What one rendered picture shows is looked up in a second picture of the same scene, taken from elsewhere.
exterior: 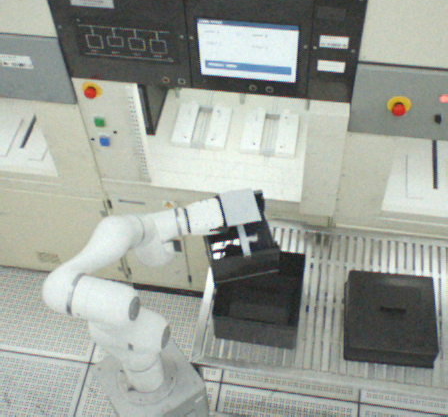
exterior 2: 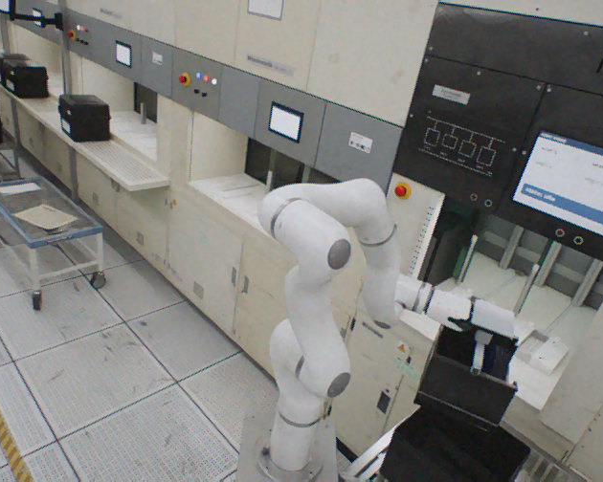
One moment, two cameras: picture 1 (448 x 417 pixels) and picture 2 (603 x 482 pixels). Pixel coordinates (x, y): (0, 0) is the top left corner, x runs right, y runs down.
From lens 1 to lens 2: 1.03 m
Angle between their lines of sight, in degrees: 34
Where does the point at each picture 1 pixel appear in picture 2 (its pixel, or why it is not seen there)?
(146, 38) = (479, 143)
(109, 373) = (257, 427)
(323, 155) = not seen: outside the picture
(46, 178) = not seen: hidden behind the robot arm
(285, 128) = (550, 348)
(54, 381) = (211, 454)
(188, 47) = (514, 164)
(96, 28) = (440, 123)
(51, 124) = not seen: hidden behind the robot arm
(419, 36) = not seen: outside the picture
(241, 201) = (497, 315)
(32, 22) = (391, 107)
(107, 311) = (311, 230)
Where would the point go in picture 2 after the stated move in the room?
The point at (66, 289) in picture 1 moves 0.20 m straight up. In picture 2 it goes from (286, 197) to (303, 93)
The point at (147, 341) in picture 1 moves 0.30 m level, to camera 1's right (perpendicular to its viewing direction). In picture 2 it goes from (320, 364) to (449, 440)
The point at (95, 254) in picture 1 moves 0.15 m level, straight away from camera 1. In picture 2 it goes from (336, 188) to (347, 167)
